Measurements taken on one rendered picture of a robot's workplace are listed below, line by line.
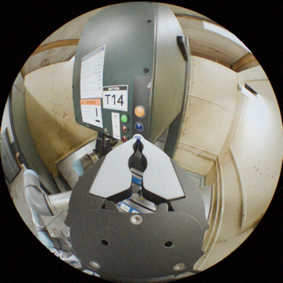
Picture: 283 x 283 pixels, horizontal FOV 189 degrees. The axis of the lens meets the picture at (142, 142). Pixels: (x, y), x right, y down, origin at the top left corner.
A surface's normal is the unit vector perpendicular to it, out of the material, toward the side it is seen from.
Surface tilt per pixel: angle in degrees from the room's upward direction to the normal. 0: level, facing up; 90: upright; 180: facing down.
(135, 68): 90
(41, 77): 90
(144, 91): 90
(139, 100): 90
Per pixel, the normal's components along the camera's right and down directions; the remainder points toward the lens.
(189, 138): -0.49, 0.45
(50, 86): 0.87, 0.30
